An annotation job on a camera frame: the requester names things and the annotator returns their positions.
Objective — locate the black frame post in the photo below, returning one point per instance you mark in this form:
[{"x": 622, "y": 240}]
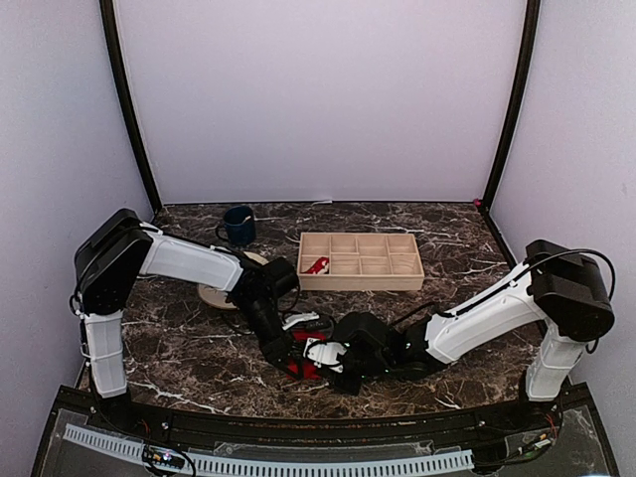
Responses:
[
  {"x": 125, "y": 99},
  {"x": 518, "y": 88}
]

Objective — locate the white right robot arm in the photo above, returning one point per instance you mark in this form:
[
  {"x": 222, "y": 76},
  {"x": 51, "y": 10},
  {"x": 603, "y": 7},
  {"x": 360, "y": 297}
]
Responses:
[{"x": 561, "y": 287}]

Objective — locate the cream plate with bird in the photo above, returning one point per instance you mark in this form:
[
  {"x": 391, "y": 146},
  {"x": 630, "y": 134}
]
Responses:
[{"x": 219, "y": 299}]

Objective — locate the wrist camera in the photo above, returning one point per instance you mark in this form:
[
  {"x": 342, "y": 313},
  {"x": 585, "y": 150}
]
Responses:
[
  {"x": 325, "y": 354},
  {"x": 281, "y": 276}
]

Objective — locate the right black frame post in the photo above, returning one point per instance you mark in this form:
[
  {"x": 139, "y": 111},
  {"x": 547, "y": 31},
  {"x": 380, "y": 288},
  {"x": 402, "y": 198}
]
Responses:
[{"x": 518, "y": 88}]

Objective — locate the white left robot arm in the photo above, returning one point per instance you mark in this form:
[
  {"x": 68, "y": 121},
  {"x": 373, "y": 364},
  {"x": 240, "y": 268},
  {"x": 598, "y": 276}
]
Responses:
[{"x": 124, "y": 249}]

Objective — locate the red sock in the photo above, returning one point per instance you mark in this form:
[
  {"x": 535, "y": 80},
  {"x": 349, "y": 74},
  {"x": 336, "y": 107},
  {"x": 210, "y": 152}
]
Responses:
[
  {"x": 319, "y": 266},
  {"x": 308, "y": 365}
]

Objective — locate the white slotted cable duct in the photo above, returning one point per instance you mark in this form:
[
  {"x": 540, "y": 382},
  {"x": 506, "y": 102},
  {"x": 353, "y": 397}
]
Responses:
[{"x": 232, "y": 459}]

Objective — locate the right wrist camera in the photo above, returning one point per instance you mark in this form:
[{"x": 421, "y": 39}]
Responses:
[{"x": 325, "y": 354}]

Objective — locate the left black frame post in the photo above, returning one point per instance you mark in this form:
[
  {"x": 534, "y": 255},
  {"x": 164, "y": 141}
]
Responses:
[{"x": 125, "y": 99}]

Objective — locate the dark blue mug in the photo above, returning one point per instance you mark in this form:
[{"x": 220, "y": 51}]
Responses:
[{"x": 237, "y": 226}]

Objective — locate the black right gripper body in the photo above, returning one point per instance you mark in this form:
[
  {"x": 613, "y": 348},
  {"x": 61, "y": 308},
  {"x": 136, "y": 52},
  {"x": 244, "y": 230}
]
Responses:
[{"x": 376, "y": 367}]

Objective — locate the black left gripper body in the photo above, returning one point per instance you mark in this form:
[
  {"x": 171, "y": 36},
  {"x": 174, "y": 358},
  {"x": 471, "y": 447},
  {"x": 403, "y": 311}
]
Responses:
[{"x": 265, "y": 338}]

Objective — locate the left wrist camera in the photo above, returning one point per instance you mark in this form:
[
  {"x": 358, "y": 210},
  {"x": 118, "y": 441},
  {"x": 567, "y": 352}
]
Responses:
[{"x": 281, "y": 276}]

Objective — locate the small circuit board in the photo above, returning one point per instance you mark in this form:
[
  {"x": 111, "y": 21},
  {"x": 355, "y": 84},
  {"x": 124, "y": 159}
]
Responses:
[{"x": 162, "y": 458}]

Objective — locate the wooden compartment tray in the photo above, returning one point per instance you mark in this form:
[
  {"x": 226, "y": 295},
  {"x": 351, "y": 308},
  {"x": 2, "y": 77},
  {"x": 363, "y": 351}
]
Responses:
[{"x": 361, "y": 262}]

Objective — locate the black front table rail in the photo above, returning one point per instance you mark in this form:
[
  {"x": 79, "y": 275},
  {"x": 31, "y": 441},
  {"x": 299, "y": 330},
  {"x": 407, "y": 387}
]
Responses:
[{"x": 275, "y": 411}]

